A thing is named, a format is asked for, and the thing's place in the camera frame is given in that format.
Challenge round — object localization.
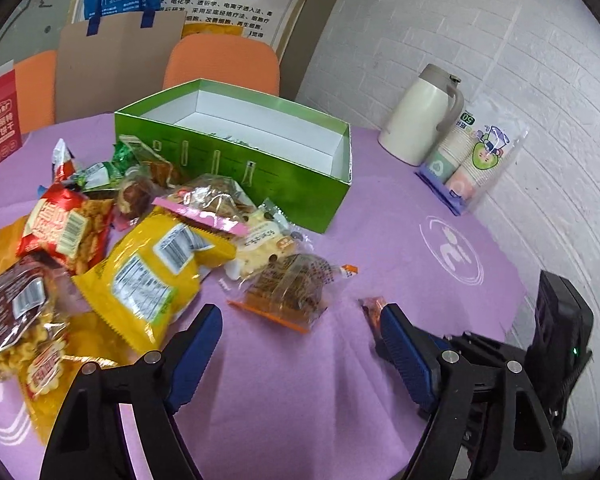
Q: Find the orange chair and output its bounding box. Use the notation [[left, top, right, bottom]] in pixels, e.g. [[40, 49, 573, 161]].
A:
[[162, 34, 280, 96], [15, 50, 57, 134]]

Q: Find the brown paper bag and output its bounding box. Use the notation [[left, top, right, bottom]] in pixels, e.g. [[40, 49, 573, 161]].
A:
[[55, 11, 186, 122]]

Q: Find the right orange chair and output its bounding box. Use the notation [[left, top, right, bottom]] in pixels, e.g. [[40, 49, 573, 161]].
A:
[[162, 34, 280, 96]]

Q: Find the pink edged snack pack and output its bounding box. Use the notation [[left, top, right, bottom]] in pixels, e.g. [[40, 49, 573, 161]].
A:
[[152, 174, 257, 237]]

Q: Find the white thermos jug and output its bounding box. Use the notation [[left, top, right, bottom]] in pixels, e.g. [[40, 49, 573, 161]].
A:
[[378, 64, 465, 167]]

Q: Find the spicy strip clear pack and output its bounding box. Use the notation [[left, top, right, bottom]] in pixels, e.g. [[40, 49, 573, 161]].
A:
[[117, 136, 184, 188]]

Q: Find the white biscuit pack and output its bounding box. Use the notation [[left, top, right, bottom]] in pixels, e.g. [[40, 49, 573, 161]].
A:
[[224, 198, 313, 282]]

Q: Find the purple tablecloth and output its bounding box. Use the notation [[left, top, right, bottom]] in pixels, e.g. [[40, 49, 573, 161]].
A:
[[0, 112, 528, 480]]

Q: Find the orange snack bag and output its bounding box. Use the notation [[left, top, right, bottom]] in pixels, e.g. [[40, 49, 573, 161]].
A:
[[0, 216, 28, 274]]

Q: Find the orange edged nut pack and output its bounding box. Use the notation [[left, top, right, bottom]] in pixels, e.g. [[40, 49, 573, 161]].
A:
[[227, 252, 358, 334]]

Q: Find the green pea bag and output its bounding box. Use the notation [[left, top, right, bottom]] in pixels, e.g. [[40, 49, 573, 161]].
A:
[[71, 162, 123, 192]]

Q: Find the green foil candy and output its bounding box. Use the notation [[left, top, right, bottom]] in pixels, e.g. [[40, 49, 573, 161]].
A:
[[111, 141, 140, 176]]

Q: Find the red white small bag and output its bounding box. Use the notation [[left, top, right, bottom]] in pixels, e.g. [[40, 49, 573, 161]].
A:
[[52, 139, 76, 183]]

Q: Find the small red snack pack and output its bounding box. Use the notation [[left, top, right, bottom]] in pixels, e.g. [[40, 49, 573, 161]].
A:
[[358, 296, 387, 341]]

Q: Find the date walnut clear pack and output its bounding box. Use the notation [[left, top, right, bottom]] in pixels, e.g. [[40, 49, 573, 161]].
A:
[[117, 171, 164, 221]]

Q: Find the red broad bean bag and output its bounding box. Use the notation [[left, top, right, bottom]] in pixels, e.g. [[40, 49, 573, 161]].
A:
[[16, 184, 114, 275]]

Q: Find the yellow chips bag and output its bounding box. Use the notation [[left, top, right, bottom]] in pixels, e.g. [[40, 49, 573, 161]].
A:
[[73, 207, 236, 354]]

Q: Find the clear yellow bread pack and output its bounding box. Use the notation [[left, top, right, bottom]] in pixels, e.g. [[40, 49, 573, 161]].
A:
[[17, 312, 132, 443]]

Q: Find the left orange chair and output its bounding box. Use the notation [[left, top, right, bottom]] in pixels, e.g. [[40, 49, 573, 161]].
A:
[[15, 50, 57, 134]]

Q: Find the brown label popcorn bag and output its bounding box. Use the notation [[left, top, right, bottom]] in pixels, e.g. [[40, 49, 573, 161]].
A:
[[0, 252, 62, 382]]

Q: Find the green gift box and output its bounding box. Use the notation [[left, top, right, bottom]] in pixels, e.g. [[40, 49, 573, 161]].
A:
[[114, 79, 352, 233]]

